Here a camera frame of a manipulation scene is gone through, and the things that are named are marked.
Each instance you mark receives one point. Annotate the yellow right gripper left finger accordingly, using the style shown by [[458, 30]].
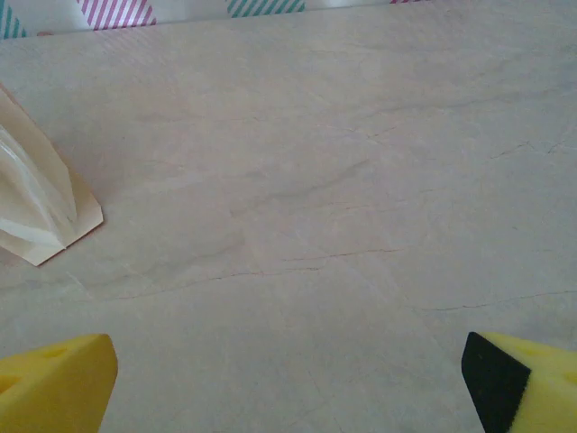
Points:
[[54, 388]]

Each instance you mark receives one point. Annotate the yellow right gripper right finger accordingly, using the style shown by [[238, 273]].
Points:
[[532, 392]]

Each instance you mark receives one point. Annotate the orange and white bowl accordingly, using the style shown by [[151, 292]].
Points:
[[45, 189]]

